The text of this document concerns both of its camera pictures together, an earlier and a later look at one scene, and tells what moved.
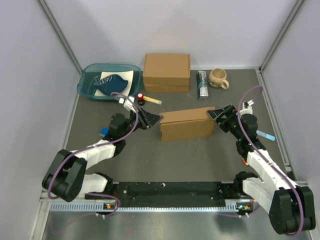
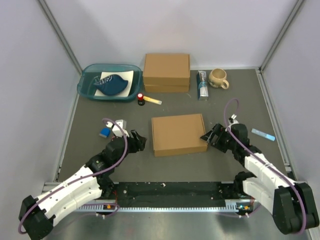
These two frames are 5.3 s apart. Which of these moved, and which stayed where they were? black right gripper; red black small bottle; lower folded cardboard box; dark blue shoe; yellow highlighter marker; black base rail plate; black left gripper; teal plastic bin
Moved: black left gripper; black right gripper
Stayed: dark blue shoe; red black small bottle; black base rail plate; yellow highlighter marker; lower folded cardboard box; teal plastic bin
